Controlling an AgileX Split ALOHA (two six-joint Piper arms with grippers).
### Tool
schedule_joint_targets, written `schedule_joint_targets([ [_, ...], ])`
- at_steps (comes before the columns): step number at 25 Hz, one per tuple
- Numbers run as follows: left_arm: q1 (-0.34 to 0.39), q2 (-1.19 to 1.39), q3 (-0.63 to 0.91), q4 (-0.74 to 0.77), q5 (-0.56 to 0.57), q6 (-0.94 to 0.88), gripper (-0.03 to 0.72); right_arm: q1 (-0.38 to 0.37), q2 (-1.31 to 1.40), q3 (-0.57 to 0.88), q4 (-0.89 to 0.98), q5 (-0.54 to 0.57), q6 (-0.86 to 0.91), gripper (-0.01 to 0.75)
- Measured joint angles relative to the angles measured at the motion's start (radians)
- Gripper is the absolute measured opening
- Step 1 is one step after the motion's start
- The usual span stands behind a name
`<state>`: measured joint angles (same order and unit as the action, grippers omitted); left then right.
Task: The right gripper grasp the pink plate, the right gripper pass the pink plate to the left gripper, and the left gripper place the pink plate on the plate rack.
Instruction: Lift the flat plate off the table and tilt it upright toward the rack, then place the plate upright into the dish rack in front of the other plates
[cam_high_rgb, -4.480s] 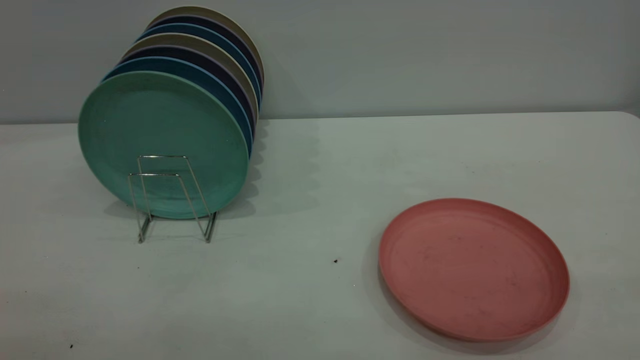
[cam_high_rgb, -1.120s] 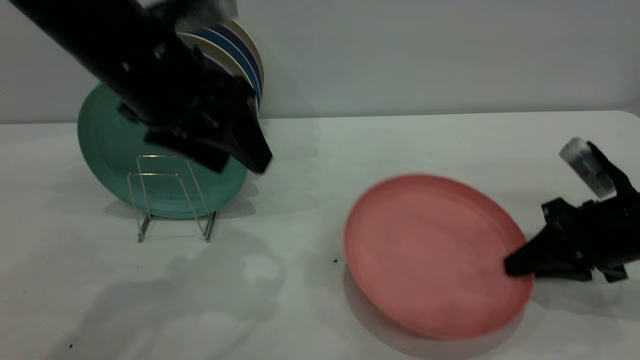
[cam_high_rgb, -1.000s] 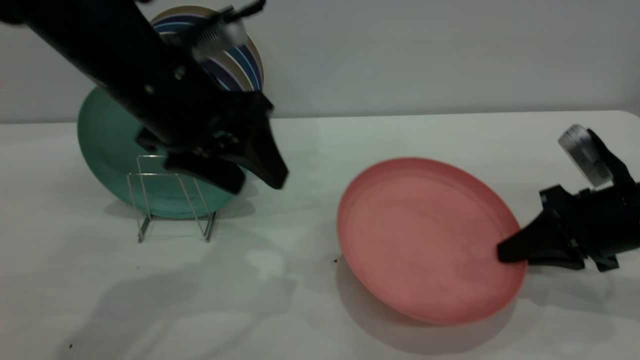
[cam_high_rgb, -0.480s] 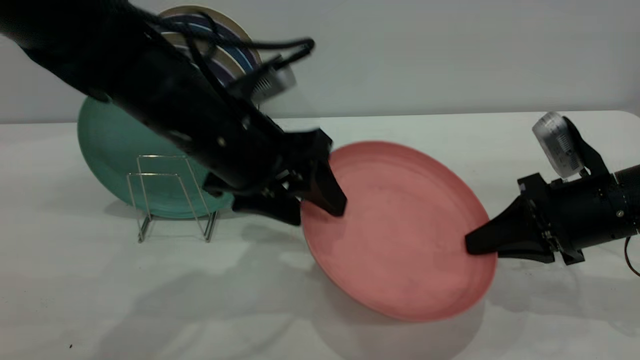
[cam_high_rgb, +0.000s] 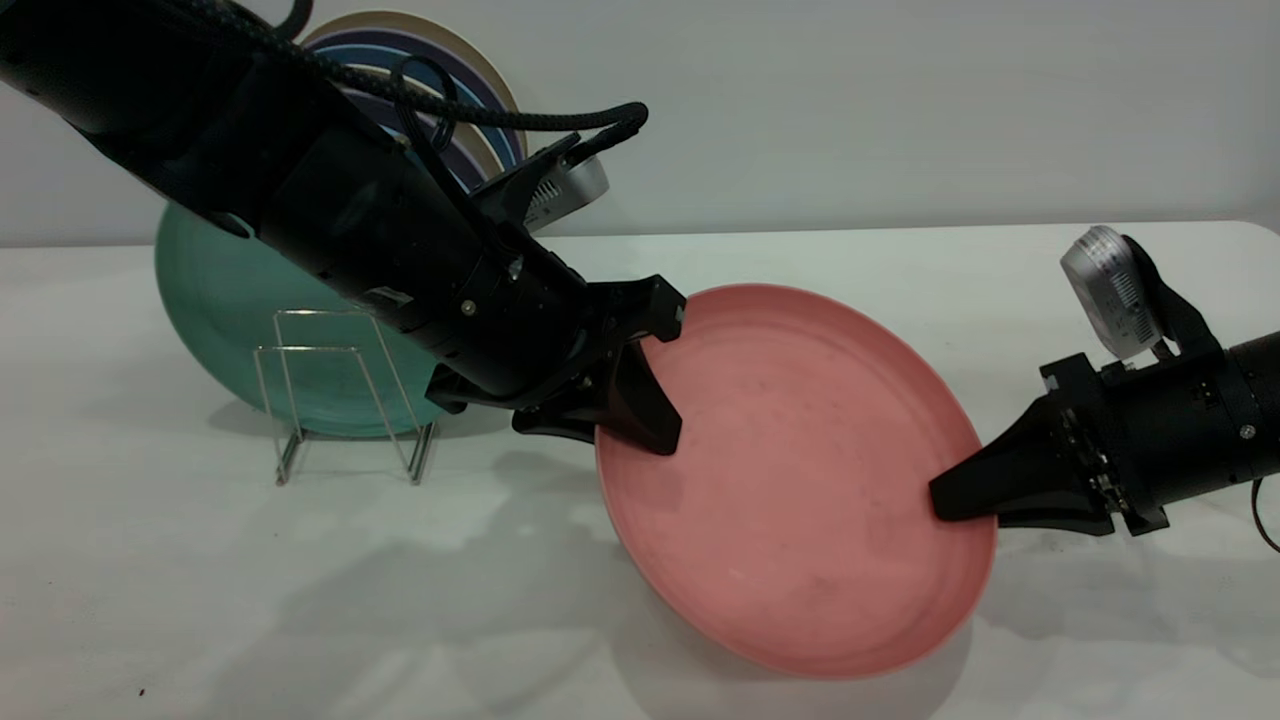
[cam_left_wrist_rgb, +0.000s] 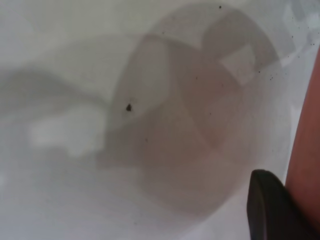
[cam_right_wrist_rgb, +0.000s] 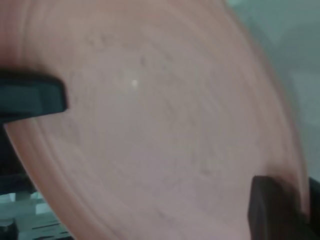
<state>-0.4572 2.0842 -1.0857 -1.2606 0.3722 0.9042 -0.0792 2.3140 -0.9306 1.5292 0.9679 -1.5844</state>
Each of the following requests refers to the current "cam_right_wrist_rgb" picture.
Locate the pink round plate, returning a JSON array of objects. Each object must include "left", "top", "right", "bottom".
[{"left": 0, "top": 0, "right": 312, "bottom": 240}]

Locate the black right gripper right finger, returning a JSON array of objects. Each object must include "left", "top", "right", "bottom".
[{"left": 307, "top": 176, "right": 320, "bottom": 240}]

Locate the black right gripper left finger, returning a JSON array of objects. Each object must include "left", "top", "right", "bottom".
[{"left": 246, "top": 175, "right": 310, "bottom": 240}]

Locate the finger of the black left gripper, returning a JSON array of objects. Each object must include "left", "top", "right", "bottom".
[
  {"left": 0, "top": 71, "right": 69, "bottom": 124},
  {"left": 0, "top": 122, "right": 35, "bottom": 196}
]

